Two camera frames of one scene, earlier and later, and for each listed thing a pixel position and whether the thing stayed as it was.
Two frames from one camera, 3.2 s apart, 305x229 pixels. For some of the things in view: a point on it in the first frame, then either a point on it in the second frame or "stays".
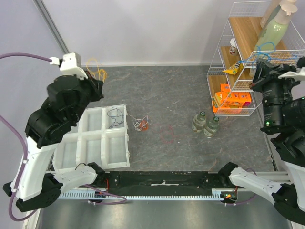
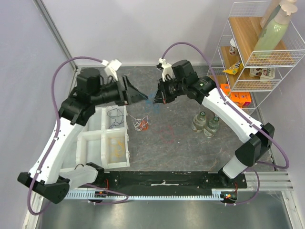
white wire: (139, 124) stays
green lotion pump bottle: (271, 37) stays
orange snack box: (229, 99) stays
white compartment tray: (101, 137) stays
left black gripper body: (94, 90) → (122, 99)
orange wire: (144, 125) stays
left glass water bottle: (199, 121) stays
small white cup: (233, 46) stays
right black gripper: (266, 73) → (162, 91)
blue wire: (267, 51) → (149, 105)
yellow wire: (102, 73) → (118, 152)
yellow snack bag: (234, 68) stays
